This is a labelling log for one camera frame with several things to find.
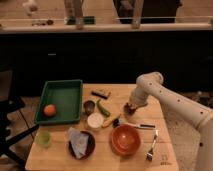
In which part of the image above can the white round lid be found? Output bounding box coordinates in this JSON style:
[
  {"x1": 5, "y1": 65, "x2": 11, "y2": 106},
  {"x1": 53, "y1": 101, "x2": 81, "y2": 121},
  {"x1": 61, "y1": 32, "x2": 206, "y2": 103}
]
[{"x1": 87, "y1": 113, "x2": 104, "y2": 129}]

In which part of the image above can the dish brush with white handle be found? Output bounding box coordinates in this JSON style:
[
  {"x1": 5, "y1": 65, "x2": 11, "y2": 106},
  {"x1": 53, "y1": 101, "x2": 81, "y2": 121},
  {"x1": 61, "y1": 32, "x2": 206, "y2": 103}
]
[{"x1": 113, "y1": 118, "x2": 156, "y2": 130}]

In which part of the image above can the small dark metal cup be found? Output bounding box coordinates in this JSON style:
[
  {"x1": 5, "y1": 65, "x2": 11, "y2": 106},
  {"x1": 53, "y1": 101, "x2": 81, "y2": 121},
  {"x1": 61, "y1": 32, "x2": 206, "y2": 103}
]
[{"x1": 83, "y1": 100, "x2": 95, "y2": 115}]

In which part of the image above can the green chili pepper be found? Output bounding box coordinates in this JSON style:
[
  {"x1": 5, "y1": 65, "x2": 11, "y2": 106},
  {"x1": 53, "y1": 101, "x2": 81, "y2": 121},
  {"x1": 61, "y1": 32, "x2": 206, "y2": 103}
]
[{"x1": 96, "y1": 99, "x2": 111, "y2": 117}]

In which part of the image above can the orange bowl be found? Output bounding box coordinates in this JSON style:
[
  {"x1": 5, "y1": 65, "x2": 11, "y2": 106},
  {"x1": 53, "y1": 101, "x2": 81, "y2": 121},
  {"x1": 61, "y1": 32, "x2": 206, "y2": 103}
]
[{"x1": 110, "y1": 124, "x2": 141, "y2": 156}]

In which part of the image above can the orange fruit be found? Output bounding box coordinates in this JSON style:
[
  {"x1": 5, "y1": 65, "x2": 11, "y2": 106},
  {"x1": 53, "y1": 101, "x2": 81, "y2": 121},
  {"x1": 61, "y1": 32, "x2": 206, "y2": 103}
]
[{"x1": 43, "y1": 104, "x2": 56, "y2": 117}]

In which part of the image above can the dark grape bunch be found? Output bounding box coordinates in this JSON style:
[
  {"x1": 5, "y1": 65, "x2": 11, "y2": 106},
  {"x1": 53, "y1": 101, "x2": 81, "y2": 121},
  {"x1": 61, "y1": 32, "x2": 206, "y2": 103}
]
[{"x1": 124, "y1": 104, "x2": 135, "y2": 115}]

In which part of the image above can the light green cup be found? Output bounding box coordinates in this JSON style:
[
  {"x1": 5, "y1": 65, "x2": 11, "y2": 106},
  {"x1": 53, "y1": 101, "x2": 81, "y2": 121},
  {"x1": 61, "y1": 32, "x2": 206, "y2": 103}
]
[{"x1": 36, "y1": 131, "x2": 51, "y2": 148}]

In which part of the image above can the green plastic tray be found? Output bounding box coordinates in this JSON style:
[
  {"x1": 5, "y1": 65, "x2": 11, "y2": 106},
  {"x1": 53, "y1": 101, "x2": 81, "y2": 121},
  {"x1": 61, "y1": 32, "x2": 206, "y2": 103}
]
[{"x1": 34, "y1": 80, "x2": 83, "y2": 125}]

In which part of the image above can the grey folded cloth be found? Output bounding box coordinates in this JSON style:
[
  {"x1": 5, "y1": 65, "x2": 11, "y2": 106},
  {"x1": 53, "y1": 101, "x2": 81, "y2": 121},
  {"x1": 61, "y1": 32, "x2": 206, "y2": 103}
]
[{"x1": 68, "y1": 127, "x2": 89, "y2": 159}]

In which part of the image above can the dark brown plate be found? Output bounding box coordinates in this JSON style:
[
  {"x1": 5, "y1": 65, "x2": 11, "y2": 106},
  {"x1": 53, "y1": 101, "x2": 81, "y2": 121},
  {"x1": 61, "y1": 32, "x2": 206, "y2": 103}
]
[{"x1": 68, "y1": 131, "x2": 96, "y2": 160}]

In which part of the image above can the black chair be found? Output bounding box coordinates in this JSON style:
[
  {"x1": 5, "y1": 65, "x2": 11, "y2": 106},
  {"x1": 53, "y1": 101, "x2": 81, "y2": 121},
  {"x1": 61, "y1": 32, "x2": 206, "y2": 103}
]
[{"x1": 0, "y1": 69, "x2": 40, "y2": 168}]

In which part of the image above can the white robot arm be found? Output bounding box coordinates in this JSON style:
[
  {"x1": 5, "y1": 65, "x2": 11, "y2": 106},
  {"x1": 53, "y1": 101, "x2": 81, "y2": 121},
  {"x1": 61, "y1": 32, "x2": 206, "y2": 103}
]
[{"x1": 124, "y1": 72, "x2": 213, "y2": 171}]

